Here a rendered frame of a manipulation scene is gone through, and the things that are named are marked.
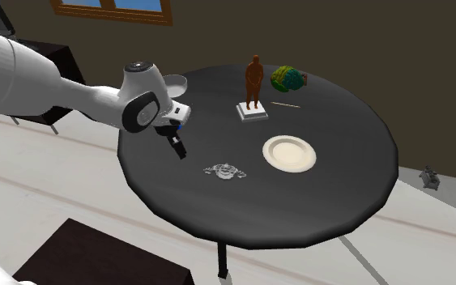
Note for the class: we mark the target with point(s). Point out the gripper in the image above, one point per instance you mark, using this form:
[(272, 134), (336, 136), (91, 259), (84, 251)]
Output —
[(166, 132)]

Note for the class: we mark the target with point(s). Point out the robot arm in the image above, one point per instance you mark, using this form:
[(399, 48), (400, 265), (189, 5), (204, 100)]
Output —
[(34, 87)]

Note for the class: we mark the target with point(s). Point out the silver ornate brooch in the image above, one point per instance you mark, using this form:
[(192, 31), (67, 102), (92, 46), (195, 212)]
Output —
[(225, 171)]

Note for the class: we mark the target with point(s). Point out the grey shallow bowl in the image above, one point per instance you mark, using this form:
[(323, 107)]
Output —
[(176, 85)]

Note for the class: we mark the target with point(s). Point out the round black table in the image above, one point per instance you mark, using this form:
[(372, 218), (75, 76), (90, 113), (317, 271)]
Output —
[(219, 205)]

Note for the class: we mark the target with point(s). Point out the brown human figure statue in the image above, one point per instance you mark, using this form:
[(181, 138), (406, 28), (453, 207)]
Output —
[(253, 85)]

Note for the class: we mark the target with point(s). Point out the cream round plate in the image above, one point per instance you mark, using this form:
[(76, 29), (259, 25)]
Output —
[(289, 153)]

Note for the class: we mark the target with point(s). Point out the thin wooden stick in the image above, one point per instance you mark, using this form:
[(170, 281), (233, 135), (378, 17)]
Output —
[(285, 104)]

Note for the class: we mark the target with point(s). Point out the green and blue brain model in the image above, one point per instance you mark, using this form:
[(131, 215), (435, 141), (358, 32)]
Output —
[(288, 79)]

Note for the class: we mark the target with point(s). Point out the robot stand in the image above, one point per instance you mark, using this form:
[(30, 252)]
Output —
[(93, 260)]

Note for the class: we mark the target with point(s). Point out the wooden framed window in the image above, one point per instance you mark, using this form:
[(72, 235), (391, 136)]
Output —
[(113, 10)]

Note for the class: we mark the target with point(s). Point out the small grey figurine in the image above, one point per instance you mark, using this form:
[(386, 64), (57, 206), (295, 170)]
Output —
[(429, 178)]

